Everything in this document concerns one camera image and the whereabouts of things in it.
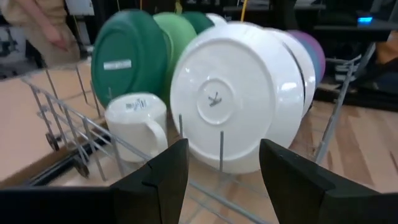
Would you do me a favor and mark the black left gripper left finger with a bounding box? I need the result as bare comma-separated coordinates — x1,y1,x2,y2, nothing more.
0,138,190,224

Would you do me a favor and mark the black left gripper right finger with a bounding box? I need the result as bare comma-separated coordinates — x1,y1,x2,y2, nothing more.
259,138,398,224

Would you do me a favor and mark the white printed mug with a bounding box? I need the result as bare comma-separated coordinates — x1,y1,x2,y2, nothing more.
104,91,170,164

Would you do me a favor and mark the white round plate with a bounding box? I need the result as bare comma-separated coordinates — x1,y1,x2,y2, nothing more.
205,12,228,27
169,23,306,175

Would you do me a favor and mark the dark green plate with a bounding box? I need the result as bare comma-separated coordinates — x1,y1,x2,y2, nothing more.
90,8,169,109

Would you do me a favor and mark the purple plate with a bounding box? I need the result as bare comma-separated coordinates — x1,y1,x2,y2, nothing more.
287,29,326,85

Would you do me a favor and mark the light green bowl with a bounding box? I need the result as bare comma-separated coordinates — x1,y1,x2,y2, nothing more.
152,11,198,105

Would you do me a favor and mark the dark green bowl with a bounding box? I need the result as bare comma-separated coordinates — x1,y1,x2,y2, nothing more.
181,11,215,35

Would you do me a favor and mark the light wooden desk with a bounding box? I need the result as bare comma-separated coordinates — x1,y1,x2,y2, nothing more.
0,58,105,189

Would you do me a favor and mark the person's hand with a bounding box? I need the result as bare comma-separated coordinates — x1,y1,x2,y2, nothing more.
45,26,71,53

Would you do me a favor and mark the person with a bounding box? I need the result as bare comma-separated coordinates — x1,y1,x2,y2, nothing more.
0,0,81,68

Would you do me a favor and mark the grey wire dish rack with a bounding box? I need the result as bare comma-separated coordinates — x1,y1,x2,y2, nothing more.
20,42,377,224

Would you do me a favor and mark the thick yellow cable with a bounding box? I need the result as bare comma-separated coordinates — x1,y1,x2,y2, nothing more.
240,0,249,22

